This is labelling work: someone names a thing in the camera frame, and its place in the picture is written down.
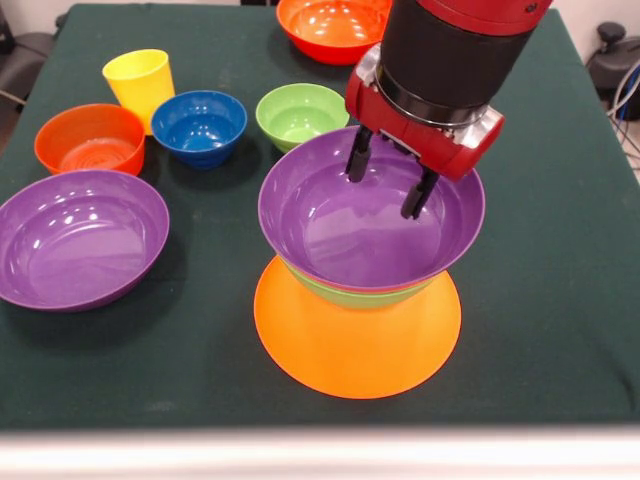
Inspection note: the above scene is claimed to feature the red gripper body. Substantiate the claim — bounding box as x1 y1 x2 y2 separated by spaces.
344 64 506 182

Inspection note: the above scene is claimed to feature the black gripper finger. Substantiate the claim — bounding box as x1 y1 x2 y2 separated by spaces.
399 167 441 221
344 125 375 184

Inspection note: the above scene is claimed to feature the small green plastic bowl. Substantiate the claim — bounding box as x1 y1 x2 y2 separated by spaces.
255 83 351 154

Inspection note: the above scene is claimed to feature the purple plastic bowl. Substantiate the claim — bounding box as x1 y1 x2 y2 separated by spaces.
0 168 171 313
257 125 486 294

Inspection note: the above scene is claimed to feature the large green plastic bowl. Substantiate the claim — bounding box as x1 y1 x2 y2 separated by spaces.
279 257 441 310

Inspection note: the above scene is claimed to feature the large red plastic bowl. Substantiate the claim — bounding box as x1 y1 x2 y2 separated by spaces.
276 0 394 66

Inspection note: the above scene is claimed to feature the blue plastic bowl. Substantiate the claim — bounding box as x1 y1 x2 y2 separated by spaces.
150 89 249 170

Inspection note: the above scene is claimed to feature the large orange plastic bowl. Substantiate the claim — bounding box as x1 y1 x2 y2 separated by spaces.
253 254 462 400

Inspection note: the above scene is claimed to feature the dark green tablecloth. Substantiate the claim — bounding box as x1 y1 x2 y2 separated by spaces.
0 3 640 431

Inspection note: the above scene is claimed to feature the dark grey stand base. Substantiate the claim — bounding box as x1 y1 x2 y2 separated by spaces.
585 22 640 96
0 9 57 109

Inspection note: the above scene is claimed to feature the yellow plastic cup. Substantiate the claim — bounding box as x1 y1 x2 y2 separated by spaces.
101 48 177 137

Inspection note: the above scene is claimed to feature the small red plastic bowl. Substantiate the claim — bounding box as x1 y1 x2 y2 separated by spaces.
33 103 147 177

